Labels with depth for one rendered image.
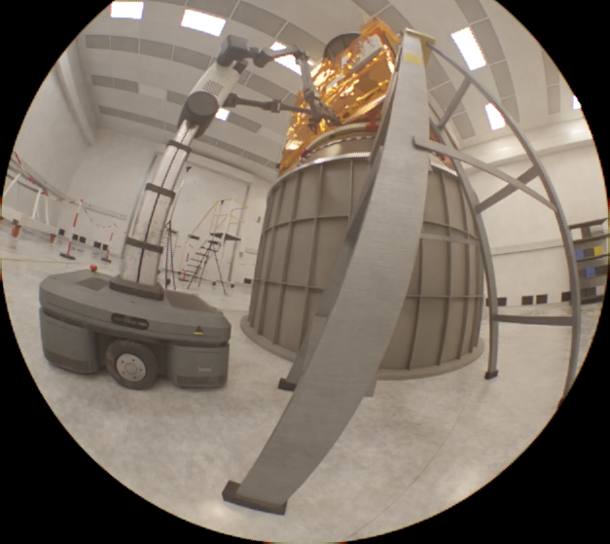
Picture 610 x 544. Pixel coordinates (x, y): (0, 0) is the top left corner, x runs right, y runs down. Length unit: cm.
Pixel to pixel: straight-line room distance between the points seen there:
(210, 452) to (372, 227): 52
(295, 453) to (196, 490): 24
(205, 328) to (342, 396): 46
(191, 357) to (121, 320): 22
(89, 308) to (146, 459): 37
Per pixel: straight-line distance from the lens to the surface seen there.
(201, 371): 66
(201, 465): 49
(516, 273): 639
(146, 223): 77
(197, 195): 908
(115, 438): 55
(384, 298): 22
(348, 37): 388
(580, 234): 653
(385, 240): 23
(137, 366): 64
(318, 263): 105
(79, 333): 65
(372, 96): 178
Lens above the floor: 40
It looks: 13 degrees up
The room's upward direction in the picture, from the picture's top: 8 degrees clockwise
